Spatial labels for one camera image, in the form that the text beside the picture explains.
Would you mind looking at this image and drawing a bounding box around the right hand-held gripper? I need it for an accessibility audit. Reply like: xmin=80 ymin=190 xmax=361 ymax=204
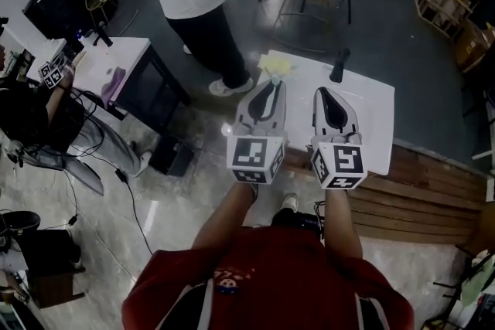
xmin=310 ymin=86 xmax=367 ymax=190

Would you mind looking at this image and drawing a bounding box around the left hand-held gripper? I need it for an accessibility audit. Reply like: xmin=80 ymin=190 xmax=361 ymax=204
xmin=226 ymin=80 xmax=288 ymax=185

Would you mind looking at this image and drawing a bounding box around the yellow cloth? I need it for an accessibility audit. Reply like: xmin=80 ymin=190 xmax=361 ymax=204
xmin=261 ymin=53 xmax=299 ymax=77

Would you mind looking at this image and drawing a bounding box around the person's right forearm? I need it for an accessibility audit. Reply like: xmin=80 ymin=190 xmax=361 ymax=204
xmin=323 ymin=188 xmax=364 ymax=260

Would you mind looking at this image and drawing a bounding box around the person's left forearm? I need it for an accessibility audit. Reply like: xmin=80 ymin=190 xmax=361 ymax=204
xmin=192 ymin=183 xmax=259 ymax=250

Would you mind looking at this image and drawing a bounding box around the wooden cabinet white top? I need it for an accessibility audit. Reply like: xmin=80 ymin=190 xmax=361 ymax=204
xmin=247 ymin=49 xmax=395 ymax=177

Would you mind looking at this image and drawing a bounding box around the black bin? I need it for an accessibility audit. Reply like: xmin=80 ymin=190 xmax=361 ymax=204
xmin=148 ymin=134 xmax=196 ymax=178

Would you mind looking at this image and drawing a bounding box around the blue waist pack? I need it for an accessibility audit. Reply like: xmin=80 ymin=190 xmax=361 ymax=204
xmin=272 ymin=210 xmax=322 ymax=240

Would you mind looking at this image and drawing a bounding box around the wooden plank platform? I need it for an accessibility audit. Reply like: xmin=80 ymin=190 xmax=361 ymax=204
xmin=285 ymin=138 xmax=492 ymax=256

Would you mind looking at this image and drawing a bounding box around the black-framed white table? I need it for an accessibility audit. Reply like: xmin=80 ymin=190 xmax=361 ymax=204
xmin=65 ymin=36 xmax=191 ymax=133

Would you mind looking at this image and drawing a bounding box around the pink cloth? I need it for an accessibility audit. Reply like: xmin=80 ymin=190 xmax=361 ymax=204
xmin=101 ymin=66 xmax=128 ymax=97

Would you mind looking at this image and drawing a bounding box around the cardboard box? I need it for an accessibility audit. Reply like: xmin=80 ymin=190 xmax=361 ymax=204
xmin=454 ymin=22 xmax=495 ymax=73

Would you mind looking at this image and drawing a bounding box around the person's red shirt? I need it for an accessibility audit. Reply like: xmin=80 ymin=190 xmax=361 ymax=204
xmin=121 ymin=226 xmax=415 ymax=330

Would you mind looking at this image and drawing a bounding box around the grey curved panel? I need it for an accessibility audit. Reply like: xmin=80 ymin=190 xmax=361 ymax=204
xmin=63 ymin=158 xmax=105 ymax=197

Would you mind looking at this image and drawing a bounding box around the green bag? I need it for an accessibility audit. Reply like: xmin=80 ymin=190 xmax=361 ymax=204
xmin=462 ymin=250 xmax=495 ymax=308

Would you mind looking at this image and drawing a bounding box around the black equipment case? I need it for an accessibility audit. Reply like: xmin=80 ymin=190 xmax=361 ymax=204
xmin=22 ymin=0 xmax=119 ymax=42

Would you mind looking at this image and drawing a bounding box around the dark brown table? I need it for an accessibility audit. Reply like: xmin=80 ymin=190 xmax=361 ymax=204
xmin=22 ymin=230 xmax=86 ymax=309

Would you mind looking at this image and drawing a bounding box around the black round bowl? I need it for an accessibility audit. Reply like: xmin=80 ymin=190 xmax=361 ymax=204
xmin=0 ymin=210 xmax=42 ymax=240

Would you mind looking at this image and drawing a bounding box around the black floor cable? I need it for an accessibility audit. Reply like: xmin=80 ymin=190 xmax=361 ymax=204
xmin=115 ymin=169 xmax=154 ymax=256

